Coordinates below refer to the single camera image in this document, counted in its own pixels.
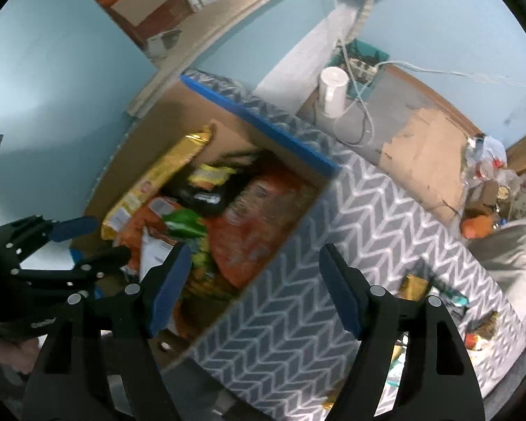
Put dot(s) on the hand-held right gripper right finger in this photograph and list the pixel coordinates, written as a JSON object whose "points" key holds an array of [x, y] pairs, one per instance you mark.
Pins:
{"points": [[344, 296]]}

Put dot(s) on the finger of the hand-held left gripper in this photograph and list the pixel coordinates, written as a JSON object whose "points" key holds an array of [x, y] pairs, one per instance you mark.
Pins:
{"points": [[72, 229], [96, 262]]}

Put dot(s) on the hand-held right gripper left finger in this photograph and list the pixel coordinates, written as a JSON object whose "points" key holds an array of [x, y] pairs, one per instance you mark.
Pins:
{"points": [[171, 291]]}

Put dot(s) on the white snack packet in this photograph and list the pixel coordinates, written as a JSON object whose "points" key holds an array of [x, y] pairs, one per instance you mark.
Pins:
{"points": [[151, 254]]}

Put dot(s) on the yellow brown snack packet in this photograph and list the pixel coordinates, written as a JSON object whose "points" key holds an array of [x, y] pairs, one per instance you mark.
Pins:
{"points": [[210, 276]]}

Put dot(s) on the red snack packet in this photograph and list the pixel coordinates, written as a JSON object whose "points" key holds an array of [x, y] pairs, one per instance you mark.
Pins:
{"points": [[133, 237]]}

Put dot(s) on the bright green snack packet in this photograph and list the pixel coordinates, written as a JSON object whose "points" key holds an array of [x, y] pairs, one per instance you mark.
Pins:
{"points": [[184, 222]]}

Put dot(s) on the black snack packet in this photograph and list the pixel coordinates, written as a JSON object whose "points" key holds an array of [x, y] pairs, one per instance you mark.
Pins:
{"points": [[197, 198], [250, 163]]}

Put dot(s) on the long yellow snack packet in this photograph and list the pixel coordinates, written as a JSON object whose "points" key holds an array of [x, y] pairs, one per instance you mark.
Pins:
{"points": [[158, 175]]}

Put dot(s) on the large orange chip bag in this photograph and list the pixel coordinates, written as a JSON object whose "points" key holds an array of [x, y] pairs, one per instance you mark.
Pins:
{"points": [[263, 228]]}

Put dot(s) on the small yellow snack packet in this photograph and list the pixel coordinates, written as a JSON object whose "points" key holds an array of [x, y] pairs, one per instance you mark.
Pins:
{"points": [[210, 177]]}

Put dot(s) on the blue-rimmed cardboard box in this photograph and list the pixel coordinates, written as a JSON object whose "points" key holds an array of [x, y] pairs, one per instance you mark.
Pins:
{"points": [[166, 114]]}

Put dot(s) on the person's left hand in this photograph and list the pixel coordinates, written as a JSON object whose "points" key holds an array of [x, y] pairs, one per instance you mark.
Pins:
{"points": [[6, 355]]}

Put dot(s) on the gold snack packet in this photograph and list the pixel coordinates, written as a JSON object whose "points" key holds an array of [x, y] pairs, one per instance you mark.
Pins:
{"points": [[415, 287]]}

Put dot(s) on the silver green snack packet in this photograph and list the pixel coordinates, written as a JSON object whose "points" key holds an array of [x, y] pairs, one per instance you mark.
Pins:
{"points": [[452, 298]]}

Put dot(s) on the dark multicoloured snack packet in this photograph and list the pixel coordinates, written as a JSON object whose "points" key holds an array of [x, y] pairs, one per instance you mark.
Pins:
{"points": [[482, 329]]}

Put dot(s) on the orange drink bottle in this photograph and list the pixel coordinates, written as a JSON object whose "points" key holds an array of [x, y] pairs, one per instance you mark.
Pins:
{"points": [[477, 227]]}

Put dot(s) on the cardboard floor sheet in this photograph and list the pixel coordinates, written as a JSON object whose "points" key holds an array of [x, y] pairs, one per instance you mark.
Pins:
{"points": [[429, 158]]}

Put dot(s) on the yellow lid jar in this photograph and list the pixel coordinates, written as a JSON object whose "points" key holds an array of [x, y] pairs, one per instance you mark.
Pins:
{"points": [[502, 193]]}

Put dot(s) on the white electric kettle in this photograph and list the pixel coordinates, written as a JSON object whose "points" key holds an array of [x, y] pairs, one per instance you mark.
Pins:
{"points": [[333, 92]]}

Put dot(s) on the clear plastic bag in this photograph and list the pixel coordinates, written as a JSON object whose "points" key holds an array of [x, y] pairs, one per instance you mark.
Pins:
{"points": [[491, 149]]}

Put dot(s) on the power strip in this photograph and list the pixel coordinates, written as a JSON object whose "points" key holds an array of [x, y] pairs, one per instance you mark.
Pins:
{"points": [[361, 69]]}

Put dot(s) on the brown cardboard box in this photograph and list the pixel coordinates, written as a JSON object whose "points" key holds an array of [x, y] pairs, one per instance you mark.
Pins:
{"points": [[149, 4]]}

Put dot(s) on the teal plastic crate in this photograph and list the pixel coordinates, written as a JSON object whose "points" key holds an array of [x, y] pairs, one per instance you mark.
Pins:
{"points": [[370, 50]]}

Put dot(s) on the wooden counter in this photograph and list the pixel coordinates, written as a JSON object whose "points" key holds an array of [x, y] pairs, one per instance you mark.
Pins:
{"points": [[232, 13]]}

